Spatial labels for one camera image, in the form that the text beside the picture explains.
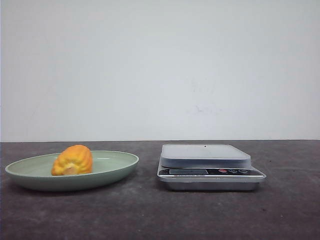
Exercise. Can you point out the green plate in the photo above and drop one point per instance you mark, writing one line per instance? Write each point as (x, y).
(35, 172)

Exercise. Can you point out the yellow corn cob piece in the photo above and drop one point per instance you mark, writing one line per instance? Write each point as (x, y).
(74, 160)

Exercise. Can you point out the silver digital kitchen scale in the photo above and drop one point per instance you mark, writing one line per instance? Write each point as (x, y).
(207, 167)

